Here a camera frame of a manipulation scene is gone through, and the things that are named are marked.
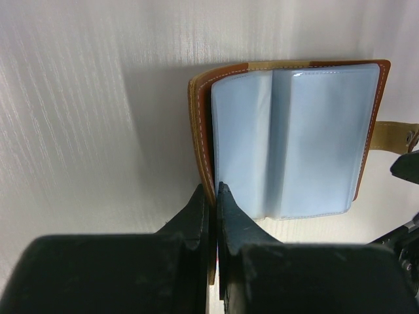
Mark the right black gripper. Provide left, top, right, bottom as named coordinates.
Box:
left=369, top=153, right=419, bottom=288

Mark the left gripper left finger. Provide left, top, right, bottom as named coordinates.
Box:
left=1, top=186, right=209, bottom=313

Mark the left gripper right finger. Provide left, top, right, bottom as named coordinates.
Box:
left=217, top=184, right=418, bottom=313

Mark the brown leather card holder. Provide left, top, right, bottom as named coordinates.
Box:
left=187, top=58, right=419, bottom=285

